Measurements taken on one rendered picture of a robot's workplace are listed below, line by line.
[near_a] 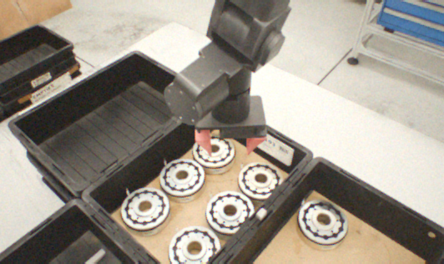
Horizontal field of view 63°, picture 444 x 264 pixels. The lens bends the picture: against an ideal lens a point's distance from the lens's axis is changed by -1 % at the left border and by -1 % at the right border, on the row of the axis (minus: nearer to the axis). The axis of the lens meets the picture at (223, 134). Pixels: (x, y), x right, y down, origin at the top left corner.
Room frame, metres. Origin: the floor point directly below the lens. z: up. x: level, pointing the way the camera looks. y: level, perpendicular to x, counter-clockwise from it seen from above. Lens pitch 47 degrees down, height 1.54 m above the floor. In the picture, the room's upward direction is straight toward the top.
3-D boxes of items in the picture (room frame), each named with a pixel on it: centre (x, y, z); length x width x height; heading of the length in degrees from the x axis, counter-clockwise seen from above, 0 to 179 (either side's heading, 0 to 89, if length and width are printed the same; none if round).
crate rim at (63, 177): (0.65, 0.27, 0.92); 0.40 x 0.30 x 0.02; 139
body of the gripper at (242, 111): (0.40, -0.01, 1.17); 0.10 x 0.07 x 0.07; 93
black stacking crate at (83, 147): (0.65, 0.27, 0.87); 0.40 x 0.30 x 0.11; 139
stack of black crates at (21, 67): (1.37, 0.92, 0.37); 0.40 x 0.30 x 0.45; 141
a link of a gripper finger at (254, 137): (0.40, -0.03, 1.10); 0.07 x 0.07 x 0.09; 3
